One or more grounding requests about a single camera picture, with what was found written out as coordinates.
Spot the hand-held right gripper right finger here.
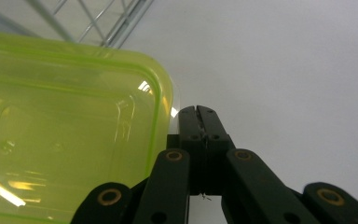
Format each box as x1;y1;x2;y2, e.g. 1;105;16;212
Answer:
196;105;237;196

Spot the green translucent plastic container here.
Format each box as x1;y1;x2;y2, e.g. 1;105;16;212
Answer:
0;30;181;224

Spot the metal wire rack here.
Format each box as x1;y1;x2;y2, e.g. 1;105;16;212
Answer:
24;0;156;49

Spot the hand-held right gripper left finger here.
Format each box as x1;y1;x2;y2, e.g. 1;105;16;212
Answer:
166;105;207;196

